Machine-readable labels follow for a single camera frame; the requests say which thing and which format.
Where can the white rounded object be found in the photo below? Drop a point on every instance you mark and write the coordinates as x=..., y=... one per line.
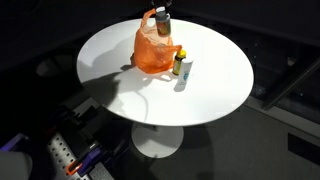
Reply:
x=15, y=166

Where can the purple object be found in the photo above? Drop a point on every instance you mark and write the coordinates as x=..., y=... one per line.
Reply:
x=13, y=141

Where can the dark metal frame bar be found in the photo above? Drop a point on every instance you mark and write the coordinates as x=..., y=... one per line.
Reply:
x=290, y=83

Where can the white round table pedestal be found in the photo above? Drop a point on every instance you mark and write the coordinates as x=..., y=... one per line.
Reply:
x=156, y=141

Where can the orange and purple clamp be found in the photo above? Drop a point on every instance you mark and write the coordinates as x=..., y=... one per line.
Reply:
x=87, y=160

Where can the yellow cap dark bottle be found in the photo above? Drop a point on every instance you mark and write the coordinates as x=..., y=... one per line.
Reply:
x=178, y=63

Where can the orange plastic bag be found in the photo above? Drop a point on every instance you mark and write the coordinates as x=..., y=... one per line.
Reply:
x=151, y=53

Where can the perforated grey metal plate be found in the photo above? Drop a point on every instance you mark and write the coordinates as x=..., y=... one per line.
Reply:
x=61, y=153

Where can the white and orange pill bottle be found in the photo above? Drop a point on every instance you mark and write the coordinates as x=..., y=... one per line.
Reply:
x=163, y=25

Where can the grey round floor disc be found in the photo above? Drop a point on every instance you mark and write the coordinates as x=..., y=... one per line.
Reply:
x=53, y=66

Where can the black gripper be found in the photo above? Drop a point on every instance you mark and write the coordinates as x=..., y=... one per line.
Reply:
x=161, y=2

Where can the white bottle with blue print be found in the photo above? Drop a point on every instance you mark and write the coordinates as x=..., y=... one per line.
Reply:
x=185, y=71

